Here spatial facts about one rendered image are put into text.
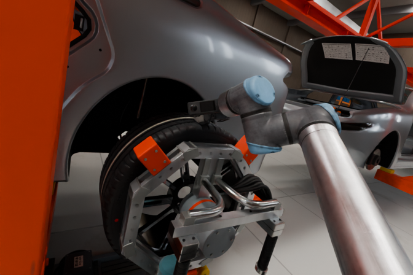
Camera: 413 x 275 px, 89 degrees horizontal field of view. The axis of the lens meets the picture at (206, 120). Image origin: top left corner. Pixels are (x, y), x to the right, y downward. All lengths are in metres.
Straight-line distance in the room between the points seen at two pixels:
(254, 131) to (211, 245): 0.40
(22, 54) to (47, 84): 0.06
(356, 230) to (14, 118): 0.62
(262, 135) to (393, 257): 0.34
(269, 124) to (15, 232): 0.64
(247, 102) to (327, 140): 0.22
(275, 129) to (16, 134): 0.57
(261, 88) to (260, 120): 0.09
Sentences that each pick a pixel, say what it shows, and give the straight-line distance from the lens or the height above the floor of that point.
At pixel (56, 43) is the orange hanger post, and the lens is 0.53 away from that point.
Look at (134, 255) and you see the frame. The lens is 0.90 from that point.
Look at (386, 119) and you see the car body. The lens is 3.41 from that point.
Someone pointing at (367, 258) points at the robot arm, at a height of 1.18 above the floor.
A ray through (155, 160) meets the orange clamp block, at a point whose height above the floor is 1.07.
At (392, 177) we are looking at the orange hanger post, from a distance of 4.20.
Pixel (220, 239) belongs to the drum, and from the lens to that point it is 0.80.
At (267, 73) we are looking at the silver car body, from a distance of 1.48.
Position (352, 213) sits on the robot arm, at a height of 1.21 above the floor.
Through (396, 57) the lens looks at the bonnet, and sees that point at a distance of 3.73.
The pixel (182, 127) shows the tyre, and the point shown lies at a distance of 0.79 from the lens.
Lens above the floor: 1.35
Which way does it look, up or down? 10 degrees down
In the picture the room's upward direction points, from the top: 14 degrees clockwise
